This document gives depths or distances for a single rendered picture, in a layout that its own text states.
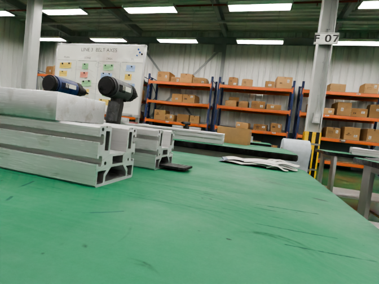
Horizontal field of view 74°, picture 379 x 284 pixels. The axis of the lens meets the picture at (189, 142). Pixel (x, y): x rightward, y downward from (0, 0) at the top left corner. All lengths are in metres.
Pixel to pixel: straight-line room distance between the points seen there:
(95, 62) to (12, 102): 3.63
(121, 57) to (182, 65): 8.07
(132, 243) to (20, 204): 0.14
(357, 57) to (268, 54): 3.21
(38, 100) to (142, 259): 0.30
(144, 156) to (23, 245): 0.36
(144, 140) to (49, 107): 0.21
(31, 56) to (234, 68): 7.37
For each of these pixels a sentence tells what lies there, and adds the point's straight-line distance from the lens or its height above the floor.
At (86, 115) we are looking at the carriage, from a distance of 0.44.
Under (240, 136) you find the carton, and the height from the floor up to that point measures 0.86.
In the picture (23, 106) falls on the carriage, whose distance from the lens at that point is 0.44.
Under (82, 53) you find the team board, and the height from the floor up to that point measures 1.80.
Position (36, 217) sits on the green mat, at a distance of 0.27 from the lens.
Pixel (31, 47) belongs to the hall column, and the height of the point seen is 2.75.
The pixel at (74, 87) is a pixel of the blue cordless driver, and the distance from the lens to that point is 0.99.
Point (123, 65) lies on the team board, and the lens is 3.80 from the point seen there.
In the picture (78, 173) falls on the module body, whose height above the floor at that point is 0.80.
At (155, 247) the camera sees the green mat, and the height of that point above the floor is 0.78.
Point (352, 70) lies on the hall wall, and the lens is 11.56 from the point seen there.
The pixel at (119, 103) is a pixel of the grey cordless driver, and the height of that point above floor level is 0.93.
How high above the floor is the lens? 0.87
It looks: 3 degrees down
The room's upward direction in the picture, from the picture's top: 6 degrees clockwise
